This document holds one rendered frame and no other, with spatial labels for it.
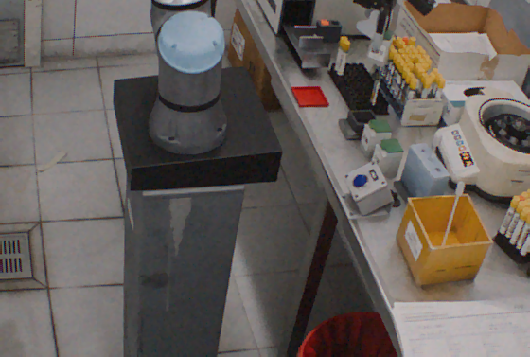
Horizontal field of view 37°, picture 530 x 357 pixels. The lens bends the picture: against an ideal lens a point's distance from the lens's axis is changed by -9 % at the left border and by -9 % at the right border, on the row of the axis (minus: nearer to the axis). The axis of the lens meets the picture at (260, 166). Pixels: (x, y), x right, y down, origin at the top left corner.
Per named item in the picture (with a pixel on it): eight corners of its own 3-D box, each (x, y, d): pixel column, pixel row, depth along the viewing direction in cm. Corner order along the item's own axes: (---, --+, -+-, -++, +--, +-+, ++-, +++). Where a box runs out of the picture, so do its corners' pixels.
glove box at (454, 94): (428, 104, 193) (437, 71, 187) (506, 103, 200) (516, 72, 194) (449, 136, 184) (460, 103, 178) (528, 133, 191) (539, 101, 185)
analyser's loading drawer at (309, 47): (277, 23, 208) (280, 6, 204) (302, 23, 210) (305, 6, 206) (302, 67, 193) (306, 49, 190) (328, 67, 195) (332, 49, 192)
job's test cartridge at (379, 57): (365, 61, 174) (371, 36, 170) (371, 51, 177) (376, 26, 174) (382, 67, 173) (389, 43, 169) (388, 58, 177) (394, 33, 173)
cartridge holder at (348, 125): (337, 124, 181) (341, 110, 179) (374, 121, 184) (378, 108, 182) (346, 139, 178) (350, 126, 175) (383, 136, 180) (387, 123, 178)
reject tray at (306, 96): (291, 89, 189) (291, 86, 188) (319, 88, 191) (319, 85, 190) (299, 107, 184) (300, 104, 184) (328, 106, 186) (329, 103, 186)
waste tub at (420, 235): (394, 237, 156) (407, 197, 150) (453, 231, 160) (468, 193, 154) (415, 288, 147) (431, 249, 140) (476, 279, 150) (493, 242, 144)
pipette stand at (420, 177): (392, 185, 168) (403, 146, 162) (420, 179, 171) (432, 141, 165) (415, 218, 161) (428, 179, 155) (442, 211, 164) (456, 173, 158)
